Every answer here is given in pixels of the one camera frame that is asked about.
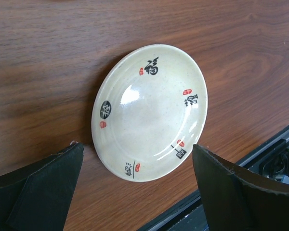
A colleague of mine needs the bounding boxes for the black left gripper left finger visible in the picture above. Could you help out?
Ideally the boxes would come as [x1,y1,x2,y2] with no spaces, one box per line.
[0,142,84,231]

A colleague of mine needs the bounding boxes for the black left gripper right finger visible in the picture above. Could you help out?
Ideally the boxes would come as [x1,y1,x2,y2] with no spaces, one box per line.
[192,144,289,231]

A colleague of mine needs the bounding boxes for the cream plate with calligraphy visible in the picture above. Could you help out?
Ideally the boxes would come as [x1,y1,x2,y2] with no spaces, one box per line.
[91,44,208,182]

